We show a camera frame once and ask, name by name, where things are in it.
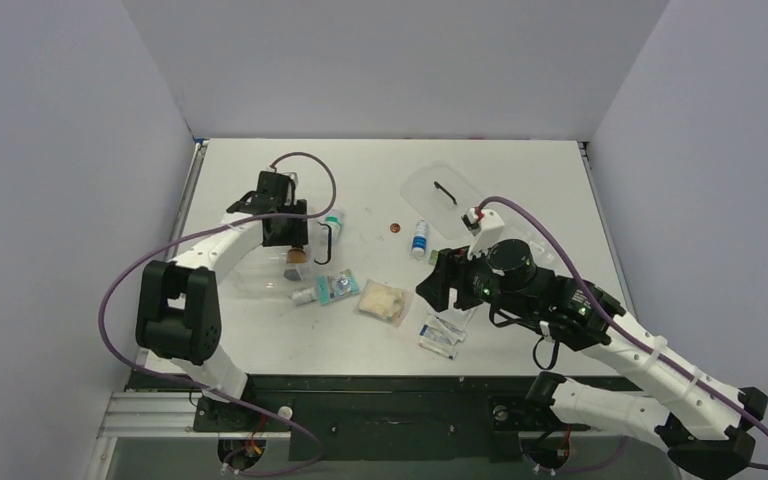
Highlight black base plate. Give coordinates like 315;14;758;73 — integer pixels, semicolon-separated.
126;372;570;464

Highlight clear plastic divider tray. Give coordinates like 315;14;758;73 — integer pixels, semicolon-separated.
522;228;557;268

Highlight clear plastic box lid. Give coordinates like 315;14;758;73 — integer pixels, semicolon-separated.
400;162;485;240

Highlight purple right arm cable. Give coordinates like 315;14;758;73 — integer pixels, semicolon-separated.
475;195;768;476

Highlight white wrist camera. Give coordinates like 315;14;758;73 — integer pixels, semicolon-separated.
273;172;298;204
462;207;505;260

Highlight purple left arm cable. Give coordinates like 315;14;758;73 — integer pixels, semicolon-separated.
97;152;338;478

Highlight white bottle green label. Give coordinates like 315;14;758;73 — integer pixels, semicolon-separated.
322;208;344;245

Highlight white bottle blue label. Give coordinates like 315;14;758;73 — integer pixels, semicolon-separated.
411;219;429;259

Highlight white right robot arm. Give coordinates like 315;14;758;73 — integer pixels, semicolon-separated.
416;239;768;479

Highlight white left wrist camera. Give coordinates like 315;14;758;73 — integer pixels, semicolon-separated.
273;172;298;204

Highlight brown bottle orange label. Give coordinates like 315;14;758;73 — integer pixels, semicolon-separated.
283;247;309;282

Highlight white bandage roll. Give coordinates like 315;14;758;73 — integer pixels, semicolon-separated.
289;286;319;306

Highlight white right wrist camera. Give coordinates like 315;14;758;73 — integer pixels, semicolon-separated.
462;207;505;260

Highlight teal packet of supplies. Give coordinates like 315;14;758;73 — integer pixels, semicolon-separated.
316;269;361;306

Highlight white gauze packet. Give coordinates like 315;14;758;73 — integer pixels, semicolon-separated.
436;308;477;331

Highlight blue white wipe packets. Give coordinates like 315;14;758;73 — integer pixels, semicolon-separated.
418;314;467;360

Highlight clear plastic medicine box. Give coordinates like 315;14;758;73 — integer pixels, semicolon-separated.
220;222;332;299

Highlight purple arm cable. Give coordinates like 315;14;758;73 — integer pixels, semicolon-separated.
97;152;338;478
475;195;768;476

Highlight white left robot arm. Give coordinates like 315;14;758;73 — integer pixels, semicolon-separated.
135;171;308;430

